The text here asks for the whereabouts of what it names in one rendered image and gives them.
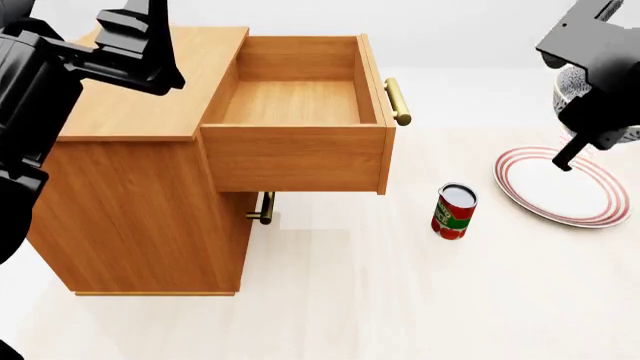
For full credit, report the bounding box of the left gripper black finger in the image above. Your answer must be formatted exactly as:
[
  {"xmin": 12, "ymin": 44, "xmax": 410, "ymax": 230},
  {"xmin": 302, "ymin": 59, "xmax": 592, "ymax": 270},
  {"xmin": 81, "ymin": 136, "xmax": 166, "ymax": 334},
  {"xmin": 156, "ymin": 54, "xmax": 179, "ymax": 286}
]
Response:
[
  {"xmin": 122, "ymin": 0, "xmax": 187, "ymax": 91},
  {"xmin": 93, "ymin": 9, "xmax": 152, "ymax": 60}
]

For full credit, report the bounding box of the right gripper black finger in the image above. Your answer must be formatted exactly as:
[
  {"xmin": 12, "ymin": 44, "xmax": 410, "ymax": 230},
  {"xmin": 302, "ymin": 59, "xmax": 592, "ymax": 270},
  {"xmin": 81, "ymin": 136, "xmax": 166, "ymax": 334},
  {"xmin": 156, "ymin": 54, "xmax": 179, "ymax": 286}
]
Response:
[{"xmin": 551, "ymin": 133, "xmax": 592, "ymax": 173}]

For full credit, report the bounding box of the black speckled bowl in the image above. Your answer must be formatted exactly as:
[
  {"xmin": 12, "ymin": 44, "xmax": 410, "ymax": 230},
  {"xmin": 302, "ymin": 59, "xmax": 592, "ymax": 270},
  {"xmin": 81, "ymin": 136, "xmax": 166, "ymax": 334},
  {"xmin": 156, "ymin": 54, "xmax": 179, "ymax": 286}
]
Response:
[{"xmin": 551, "ymin": 62, "xmax": 640, "ymax": 147}]

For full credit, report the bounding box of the wooden cabinet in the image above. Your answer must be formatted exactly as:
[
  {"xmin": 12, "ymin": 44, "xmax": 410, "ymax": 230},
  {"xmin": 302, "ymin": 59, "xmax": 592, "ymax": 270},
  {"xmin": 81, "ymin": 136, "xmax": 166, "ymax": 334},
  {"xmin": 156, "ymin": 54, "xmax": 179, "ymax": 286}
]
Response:
[{"xmin": 25, "ymin": 25, "xmax": 262, "ymax": 298}]

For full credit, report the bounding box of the open wooden drawer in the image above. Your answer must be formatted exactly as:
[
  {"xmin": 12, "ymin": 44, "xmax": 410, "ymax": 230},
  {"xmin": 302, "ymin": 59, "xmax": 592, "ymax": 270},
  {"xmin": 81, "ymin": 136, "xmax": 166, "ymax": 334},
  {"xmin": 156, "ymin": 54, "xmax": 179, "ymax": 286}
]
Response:
[{"xmin": 199, "ymin": 32, "xmax": 398, "ymax": 197}]

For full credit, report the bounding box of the white plate with red rings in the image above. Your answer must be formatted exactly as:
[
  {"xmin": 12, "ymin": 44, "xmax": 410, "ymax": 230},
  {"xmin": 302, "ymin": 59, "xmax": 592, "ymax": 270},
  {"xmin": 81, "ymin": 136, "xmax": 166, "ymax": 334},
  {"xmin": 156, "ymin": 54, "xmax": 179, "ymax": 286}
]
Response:
[{"xmin": 493, "ymin": 145, "xmax": 633, "ymax": 230}]

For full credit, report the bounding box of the tomato sauce can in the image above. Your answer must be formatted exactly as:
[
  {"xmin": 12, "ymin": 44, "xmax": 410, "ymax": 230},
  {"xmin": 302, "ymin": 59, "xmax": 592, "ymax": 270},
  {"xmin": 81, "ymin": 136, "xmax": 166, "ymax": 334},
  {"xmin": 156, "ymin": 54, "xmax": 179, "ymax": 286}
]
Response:
[{"xmin": 430, "ymin": 181, "xmax": 480, "ymax": 242}]

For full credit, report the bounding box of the brass drawer handle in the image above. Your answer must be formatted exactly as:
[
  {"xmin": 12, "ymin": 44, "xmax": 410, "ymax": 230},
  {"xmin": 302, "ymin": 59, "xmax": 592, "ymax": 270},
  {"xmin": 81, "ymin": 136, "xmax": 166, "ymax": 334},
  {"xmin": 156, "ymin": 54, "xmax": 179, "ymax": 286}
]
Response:
[
  {"xmin": 245, "ymin": 190, "xmax": 277, "ymax": 227},
  {"xmin": 383, "ymin": 77, "xmax": 413, "ymax": 127}
]

